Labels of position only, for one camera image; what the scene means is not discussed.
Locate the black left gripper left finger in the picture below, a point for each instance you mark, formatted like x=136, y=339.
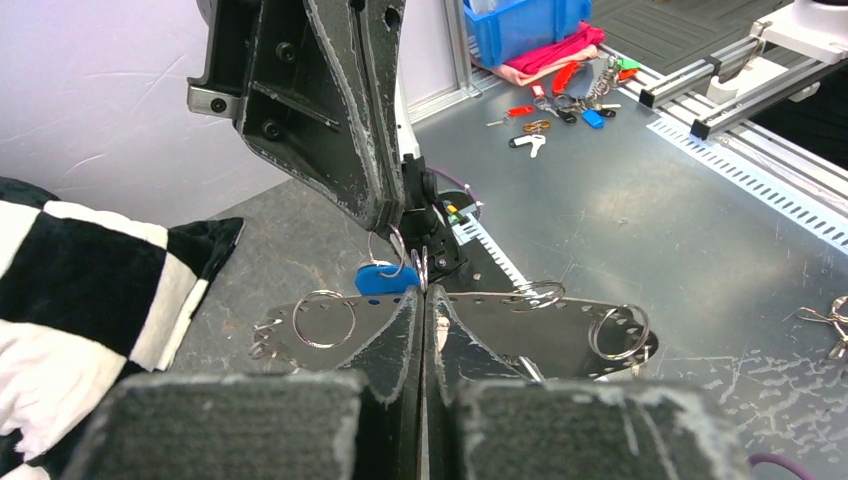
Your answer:
x=354, y=416

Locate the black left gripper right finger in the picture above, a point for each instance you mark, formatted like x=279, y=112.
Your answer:
x=624, y=426

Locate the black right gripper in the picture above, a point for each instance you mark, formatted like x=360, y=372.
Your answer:
x=310, y=86

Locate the blue plastic key tag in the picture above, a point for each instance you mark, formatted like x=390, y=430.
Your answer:
x=384, y=279

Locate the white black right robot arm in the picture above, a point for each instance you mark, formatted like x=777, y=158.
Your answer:
x=422, y=228

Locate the keys on far table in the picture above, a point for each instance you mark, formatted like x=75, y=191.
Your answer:
x=576, y=93

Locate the blue plastic bin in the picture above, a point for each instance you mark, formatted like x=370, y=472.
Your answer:
x=499, y=31

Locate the pink folded cloth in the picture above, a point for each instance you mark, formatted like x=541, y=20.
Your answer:
x=524, y=69

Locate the black white checkered pillow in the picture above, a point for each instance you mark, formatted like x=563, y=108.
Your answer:
x=88, y=298

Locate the bunch of spare key rings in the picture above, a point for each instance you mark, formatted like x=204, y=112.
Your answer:
x=828, y=324

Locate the aluminium frame rail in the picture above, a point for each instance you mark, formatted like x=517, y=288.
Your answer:
x=435, y=65

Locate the white slotted cable duct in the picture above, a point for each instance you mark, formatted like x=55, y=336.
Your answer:
x=473, y=231

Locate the far white slotted duct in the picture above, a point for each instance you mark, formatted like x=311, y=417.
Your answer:
x=778, y=194

